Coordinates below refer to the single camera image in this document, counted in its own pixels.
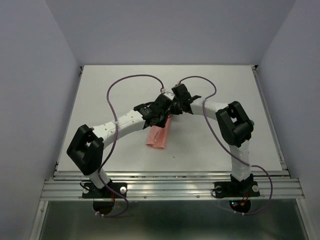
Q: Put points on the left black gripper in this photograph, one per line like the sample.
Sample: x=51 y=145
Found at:
x=162 y=123

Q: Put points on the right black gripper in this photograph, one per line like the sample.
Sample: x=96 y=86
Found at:
x=175 y=112

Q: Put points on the pink satin napkin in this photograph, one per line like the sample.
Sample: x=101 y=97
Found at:
x=157 y=136

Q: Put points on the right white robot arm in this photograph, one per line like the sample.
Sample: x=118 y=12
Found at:
x=236 y=130

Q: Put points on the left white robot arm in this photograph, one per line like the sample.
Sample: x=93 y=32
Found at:
x=87 y=146

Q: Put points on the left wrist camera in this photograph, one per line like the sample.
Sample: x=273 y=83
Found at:
x=169 y=95

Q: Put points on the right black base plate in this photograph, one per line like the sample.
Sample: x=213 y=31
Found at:
x=229 y=189

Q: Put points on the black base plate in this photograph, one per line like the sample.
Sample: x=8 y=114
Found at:
x=229 y=189
x=90 y=191

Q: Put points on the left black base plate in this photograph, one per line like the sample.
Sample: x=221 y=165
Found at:
x=90 y=191

